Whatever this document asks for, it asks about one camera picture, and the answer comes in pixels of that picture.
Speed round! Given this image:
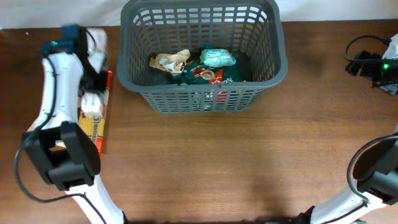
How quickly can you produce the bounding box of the grey plastic basket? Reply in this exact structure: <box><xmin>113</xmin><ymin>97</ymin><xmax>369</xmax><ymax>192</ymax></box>
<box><xmin>117</xmin><ymin>0</ymin><xmax>288</xmax><ymax>114</ymax></box>

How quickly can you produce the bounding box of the light blue tissue pack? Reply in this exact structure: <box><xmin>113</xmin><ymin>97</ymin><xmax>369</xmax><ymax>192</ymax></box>
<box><xmin>200</xmin><ymin>49</ymin><xmax>236</xmax><ymax>67</ymax></box>

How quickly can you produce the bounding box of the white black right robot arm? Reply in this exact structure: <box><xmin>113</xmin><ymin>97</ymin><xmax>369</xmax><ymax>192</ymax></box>
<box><xmin>288</xmin><ymin>36</ymin><xmax>397</xmax><ymax>223</ymax></box>

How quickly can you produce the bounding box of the Kleenex tissue multipack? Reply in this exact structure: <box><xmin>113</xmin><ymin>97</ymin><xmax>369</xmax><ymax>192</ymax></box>
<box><xmin>80</xmin><ymin>93</ymin><xmax>105</xmax><ymax>118</ymax></box>

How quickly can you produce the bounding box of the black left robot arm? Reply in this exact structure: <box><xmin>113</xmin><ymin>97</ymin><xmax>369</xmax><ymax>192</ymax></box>
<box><xmin>14</xmin><ymin>24</ymin><xmax>128</xmax><ymax>223</ymax></box>

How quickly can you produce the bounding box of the green coffee snack bag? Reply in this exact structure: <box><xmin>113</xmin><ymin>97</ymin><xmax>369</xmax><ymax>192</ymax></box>
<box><xmin>171</xmin><ymin>45</ymin><xmax>245</xmax><ymax>85</ymax></box>

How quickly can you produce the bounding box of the beige brown pouch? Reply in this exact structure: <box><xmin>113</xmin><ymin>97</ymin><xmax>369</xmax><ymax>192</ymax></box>
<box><xmin>149</xmin><ymin>49</ymin><xmax>191</xmax><ymax>76</ymax></box>

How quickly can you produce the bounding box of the San Remo spaghetti packet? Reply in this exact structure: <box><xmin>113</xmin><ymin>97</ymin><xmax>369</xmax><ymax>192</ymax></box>
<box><xmin>78</xmin><ymin>70</ymin><xmax>113</xmax><ymax>157</ymax></box>

